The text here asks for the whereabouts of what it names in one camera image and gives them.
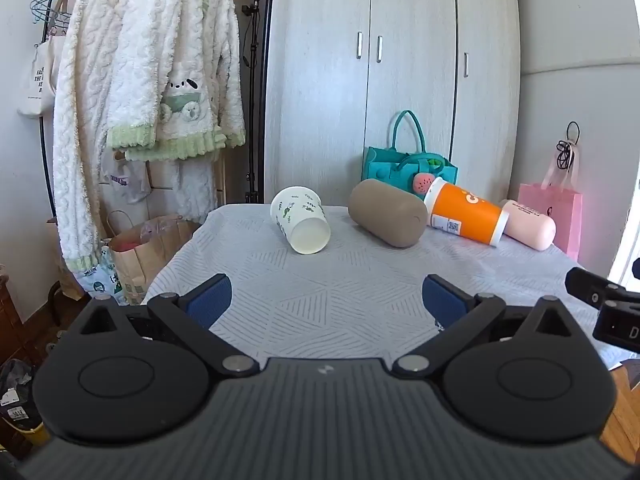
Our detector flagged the white cloth tote bag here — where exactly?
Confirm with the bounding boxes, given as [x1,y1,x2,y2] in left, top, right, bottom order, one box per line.
[17,40,64,119]

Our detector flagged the grey wardrobe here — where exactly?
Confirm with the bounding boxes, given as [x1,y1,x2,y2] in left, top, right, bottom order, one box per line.
[263,0,522,207]

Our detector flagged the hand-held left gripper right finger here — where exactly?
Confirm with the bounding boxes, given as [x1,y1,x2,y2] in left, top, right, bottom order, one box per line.
[392,274,594,379]

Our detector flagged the grey patterned tablecloth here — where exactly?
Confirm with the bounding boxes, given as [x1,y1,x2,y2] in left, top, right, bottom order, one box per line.
[142,203,627,377]

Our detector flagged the wire clothes hangers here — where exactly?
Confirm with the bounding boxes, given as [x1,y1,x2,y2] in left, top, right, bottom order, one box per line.
[29,0,77,37]

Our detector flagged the white fluffy robe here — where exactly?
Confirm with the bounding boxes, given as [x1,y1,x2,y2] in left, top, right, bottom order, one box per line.
[52,0,151,272]

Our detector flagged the black light stand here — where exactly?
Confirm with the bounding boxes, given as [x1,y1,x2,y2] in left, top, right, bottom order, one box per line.
[241,0,277,205]

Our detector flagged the white fluffy jacket green cuffs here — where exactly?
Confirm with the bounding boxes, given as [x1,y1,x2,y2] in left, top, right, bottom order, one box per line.
[107,0,247,162]

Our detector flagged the brown paper bag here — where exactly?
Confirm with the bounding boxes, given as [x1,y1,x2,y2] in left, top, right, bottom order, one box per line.
[104,209,202,307]

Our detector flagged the black hair ties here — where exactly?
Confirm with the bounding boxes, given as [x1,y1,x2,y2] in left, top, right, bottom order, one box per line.
[555,121,581,172]

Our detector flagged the dark wooden furniture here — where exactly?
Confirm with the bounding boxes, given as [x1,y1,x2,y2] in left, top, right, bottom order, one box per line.
[0,264,32,366]

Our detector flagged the pink cup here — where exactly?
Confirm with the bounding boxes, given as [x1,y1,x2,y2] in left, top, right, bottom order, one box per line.
[500,199,557,251]

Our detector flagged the white green printed bag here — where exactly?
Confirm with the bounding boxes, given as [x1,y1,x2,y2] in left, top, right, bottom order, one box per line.
[81,242,127,307]

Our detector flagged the white cup with green print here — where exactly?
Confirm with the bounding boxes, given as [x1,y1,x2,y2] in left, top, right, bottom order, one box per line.
[270,186,332,255]

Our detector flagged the orange cup with white lid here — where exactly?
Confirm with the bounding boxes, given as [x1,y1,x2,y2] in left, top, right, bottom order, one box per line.
[423,176,510,248]

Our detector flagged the brown cup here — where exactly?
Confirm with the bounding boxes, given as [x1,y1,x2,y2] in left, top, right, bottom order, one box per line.
[348,178,429,249]

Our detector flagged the pink paper bag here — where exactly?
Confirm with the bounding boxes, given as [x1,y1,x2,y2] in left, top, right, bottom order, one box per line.
[517,144,584,261]

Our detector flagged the white fluffy pants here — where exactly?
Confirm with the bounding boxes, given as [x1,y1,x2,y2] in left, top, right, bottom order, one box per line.
[149,156,219,224]

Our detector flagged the teal tote bag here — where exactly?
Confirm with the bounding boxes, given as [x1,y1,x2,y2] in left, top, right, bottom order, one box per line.
[362,110,459,200]

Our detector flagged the black plastic bag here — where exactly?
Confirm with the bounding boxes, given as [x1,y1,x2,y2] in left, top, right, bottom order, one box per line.
[0,358,37,432]

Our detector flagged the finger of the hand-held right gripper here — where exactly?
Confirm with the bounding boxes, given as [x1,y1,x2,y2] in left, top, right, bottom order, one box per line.
[565,267,628,309]

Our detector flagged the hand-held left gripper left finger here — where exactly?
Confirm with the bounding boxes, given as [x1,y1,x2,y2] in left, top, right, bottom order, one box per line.
[65,274,261,379]

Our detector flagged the small white printed garment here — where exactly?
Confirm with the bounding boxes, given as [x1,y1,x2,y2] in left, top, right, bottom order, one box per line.
[99,151,152,206]

